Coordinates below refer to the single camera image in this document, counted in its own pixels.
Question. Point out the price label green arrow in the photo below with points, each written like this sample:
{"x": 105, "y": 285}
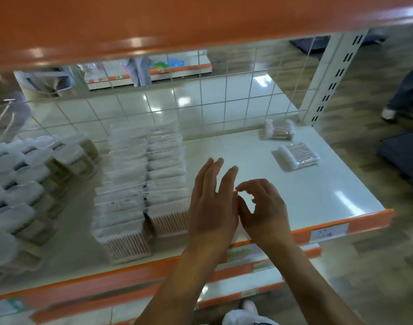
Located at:
{"x": 6, "y": 307}

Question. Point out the blue plastic item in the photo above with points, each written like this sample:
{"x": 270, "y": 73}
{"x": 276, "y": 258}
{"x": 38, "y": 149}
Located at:
{"x": 176, "y": 62}

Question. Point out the distant white orange shelf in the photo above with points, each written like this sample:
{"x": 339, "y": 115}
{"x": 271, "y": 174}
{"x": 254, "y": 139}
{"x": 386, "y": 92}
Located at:
{"x": 193, "y": 69}

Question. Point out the person's white garment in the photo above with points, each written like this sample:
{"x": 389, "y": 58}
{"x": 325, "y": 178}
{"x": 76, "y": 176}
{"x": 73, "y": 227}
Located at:
{"x": 250, "y": 318}

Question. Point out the person's right forearm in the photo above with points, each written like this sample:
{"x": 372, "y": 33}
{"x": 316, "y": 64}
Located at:
{"x": 311, "y": 287}

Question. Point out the narrow green price label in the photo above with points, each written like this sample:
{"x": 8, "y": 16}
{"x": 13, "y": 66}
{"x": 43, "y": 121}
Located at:
{"x": 263, "y": 265}

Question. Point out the plain white price label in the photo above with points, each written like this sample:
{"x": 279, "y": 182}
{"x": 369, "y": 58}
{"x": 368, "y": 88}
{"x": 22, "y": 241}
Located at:
{"x": 330, "y": 232}

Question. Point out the white shelf board orange rim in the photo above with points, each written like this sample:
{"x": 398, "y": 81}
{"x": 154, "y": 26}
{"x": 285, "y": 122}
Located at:
{"x": 125, "y": 23}
{"x": 142, "y": 292}
{"x": 226, "y": 287}

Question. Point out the white shelf orange rail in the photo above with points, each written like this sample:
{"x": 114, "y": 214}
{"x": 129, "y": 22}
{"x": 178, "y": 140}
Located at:
{"x": 294, "y": 199}

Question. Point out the person's right hand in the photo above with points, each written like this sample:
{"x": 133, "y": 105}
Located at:
{"x": 267, "y": 220}

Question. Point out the white slotted end post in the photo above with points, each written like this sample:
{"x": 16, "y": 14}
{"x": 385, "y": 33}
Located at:
{"x": 335, "y": 71}

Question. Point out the person's left hand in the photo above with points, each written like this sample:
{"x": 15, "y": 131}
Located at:
{"x": 213, "y": 216}

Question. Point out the person's left forearm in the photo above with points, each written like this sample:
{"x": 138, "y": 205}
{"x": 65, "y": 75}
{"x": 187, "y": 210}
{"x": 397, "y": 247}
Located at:
{"x": 179, "y": 287}

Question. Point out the green plastic item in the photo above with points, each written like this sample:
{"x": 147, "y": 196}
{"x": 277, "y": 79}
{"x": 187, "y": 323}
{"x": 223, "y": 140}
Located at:
{"x": 161, "y": 64}

